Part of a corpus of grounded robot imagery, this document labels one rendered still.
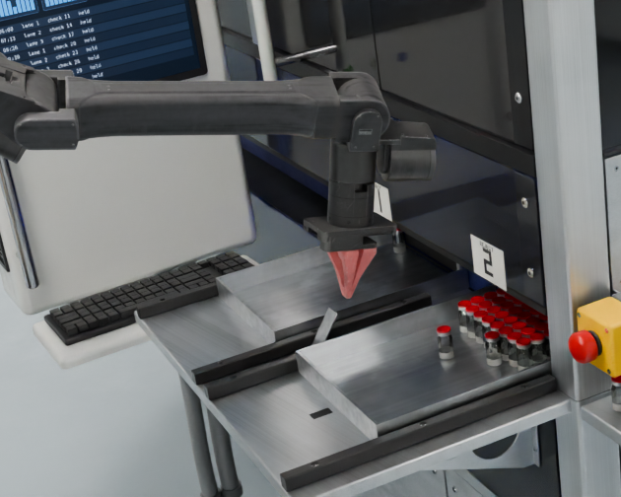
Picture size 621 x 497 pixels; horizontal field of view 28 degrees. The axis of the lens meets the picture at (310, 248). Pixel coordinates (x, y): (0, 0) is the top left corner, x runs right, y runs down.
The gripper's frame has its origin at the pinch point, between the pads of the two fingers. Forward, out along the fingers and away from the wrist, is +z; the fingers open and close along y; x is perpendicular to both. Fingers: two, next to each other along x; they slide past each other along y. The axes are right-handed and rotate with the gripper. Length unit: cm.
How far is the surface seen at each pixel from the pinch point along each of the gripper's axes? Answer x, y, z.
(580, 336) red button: -18.3, 22.9, 2.4
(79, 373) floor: 224, 19, 106
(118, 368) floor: 219, 31, 104
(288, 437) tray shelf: 4.3, -5.6, 21.6
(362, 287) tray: 40.1, 22.9, 15.6
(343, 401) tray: 4.3, 2.4, 17.6
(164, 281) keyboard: 80, 1, 25
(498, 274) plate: 4.7, 25.7, 2.1
